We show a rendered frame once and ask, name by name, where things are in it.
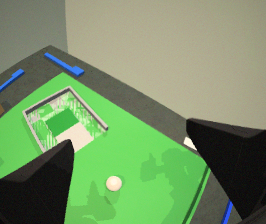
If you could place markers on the green putting mat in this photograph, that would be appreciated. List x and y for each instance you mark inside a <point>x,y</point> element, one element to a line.
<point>159,177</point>

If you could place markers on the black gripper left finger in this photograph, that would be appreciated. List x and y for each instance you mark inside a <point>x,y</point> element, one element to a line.
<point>37,193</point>

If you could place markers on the white flat bar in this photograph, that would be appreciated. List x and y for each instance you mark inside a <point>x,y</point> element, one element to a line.
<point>189,143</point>

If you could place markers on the white golf ball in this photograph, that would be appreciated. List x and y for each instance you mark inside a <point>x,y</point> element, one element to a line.
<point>113,183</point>

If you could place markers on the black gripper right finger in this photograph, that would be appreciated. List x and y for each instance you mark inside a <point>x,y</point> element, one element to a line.
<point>237,157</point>

